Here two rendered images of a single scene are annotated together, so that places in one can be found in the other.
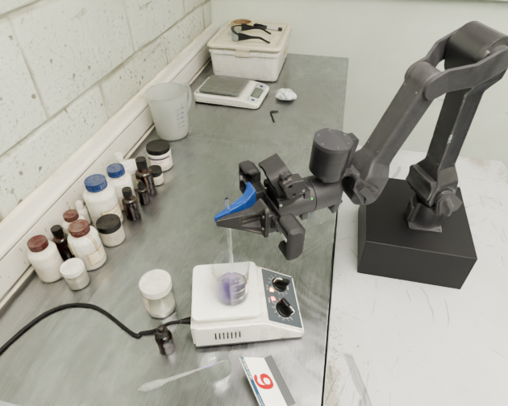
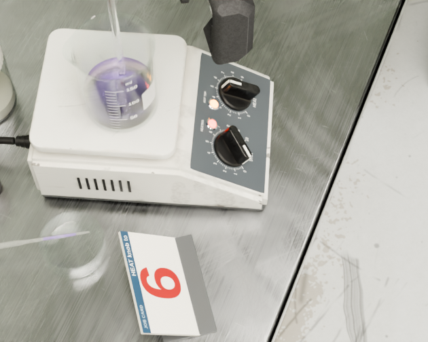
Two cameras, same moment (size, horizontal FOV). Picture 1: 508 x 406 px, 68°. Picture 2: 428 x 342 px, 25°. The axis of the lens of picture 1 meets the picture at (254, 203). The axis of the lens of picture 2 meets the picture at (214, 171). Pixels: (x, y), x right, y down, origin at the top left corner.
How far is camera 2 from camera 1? 0.15 m
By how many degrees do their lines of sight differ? 22
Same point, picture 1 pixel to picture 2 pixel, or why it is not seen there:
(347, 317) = (373, 184)
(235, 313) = (119, 146)
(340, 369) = (325, 284)
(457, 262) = not seen: outside the picture
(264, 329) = (179, 185)
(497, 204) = not seen: outside the picture
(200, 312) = (47, 131)
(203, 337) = (54, 180)
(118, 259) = not seen: outside the picture
